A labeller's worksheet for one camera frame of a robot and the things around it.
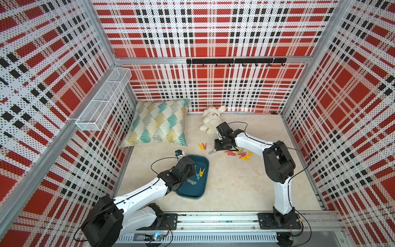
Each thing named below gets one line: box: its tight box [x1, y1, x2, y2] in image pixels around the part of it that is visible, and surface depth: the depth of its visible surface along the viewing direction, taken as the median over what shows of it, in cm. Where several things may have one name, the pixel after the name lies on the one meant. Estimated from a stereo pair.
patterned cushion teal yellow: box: [120, 98, 191, 148], surface depth 95 cm
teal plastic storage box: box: [175, 154, 210, 200], surface depth 88 cm
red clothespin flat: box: [224, 150, 237, 156], surface depth 100 cm
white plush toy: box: [199, 105, 227, 135], surface depth 109 cm
